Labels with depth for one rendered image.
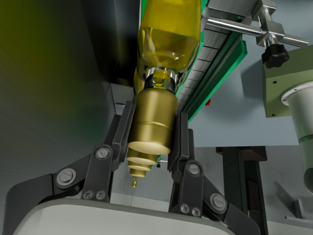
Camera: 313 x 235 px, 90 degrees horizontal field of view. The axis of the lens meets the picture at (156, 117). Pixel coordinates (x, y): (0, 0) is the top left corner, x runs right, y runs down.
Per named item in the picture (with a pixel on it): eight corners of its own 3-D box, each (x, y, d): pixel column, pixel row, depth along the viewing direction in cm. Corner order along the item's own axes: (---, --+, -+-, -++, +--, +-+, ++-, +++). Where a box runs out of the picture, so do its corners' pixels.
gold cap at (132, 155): (133, 115, 17) (124, 155, 15) (165, 121, 17) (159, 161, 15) (133, 127, 20) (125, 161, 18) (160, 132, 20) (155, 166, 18)
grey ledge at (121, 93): (117, 62, 57) (108, 86, 52) (140, 67, 57) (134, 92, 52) (125, 139, 142) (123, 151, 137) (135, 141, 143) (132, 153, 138)
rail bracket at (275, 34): (204, -19, 24) (203, 33, 19) (303, 6, 25) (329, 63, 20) (197, 2, 27) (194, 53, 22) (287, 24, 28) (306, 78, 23)
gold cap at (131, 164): (132, 133, 22) (125, 164, 20) (157, 137, 22) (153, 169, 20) (133, 140, 25) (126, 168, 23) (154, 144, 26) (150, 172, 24)
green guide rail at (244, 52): (238, 21, 29) (242, 52, 25) (243, 23, 29) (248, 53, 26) (148, 164, 186) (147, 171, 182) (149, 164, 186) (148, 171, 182)
